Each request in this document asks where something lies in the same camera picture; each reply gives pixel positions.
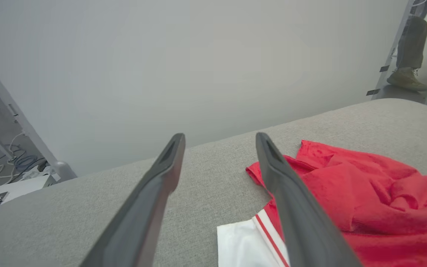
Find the red white basketball jersey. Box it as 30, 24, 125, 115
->
217, 140, 427, 267

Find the white power strip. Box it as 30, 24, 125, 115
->
20, 165, 62, 183

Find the person leg with olive shoe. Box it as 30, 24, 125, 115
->
386, 0, 427, 92

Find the metal post with black tape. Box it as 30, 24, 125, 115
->
365, 0, 427, 101

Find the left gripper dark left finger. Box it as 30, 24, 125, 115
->
80, 132, 186, 267

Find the blue cable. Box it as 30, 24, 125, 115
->
0, 148, 39, 174

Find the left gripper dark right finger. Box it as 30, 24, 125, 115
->
255, 132, 363, 267

